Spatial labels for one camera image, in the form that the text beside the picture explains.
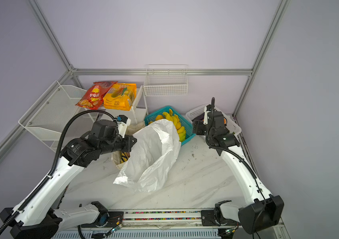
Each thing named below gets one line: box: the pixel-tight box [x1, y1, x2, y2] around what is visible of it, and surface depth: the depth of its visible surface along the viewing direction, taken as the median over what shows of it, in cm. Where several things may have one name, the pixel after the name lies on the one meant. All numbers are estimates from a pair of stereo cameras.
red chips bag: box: [75, 81, 118, 111], surface depth 81 cm
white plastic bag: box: [113, 119, 182, 193], surface depth 70 cm
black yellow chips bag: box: [120, 151, 131, 164], surface depth 78 cm
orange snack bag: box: [102, 83, 138, 112], surface depth 77 cm
